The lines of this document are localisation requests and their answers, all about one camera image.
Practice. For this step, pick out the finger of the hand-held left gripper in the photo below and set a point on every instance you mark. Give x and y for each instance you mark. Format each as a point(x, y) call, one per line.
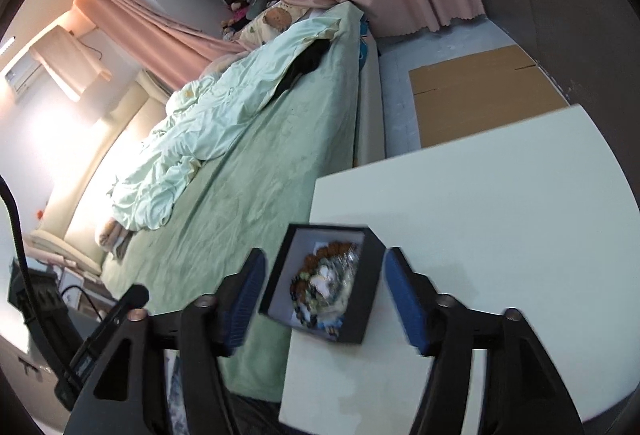
point(125, 302)

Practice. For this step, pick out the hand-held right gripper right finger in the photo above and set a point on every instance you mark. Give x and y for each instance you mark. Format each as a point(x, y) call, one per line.
point(405, 300)

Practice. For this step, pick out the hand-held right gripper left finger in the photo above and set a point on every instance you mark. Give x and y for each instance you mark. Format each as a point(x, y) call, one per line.
point(245, 300)

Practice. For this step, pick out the black jewelry box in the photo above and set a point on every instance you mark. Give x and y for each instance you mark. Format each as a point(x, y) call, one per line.
point(367, 275)

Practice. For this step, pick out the cream armchair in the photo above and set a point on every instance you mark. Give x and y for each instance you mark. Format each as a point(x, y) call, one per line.
point(60, 250)

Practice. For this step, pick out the pink patterned cloth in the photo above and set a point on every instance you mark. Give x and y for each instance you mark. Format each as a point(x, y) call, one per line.
point(114, 239)

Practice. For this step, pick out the dark cloth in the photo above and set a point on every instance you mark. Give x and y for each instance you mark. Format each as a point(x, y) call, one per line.
point(250, 415)

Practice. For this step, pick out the bed with green sheet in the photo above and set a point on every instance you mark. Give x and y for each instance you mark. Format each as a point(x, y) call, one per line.
point(260, 175)

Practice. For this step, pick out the pale green quilt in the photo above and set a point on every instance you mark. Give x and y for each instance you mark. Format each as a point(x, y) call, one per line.
point(225, 115)

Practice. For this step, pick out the flat brown cardboard sheet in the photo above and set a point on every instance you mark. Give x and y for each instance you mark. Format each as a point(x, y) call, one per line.
point(480, 95)

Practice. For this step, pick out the white air conditioner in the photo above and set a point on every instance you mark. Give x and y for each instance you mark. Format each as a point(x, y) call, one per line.
point(20, 75)

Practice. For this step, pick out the black cloth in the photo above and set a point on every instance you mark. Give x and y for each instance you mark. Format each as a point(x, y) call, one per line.
point(305, 62)

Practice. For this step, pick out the bear print pillow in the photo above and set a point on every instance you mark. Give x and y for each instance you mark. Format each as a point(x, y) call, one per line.
point(270, 22)

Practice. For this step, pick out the draped pink curtain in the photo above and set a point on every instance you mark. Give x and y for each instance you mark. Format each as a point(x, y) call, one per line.
point(150, 20)

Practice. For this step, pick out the pile of stuffed toys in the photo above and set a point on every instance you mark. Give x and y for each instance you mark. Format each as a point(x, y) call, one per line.
point(240, 12)

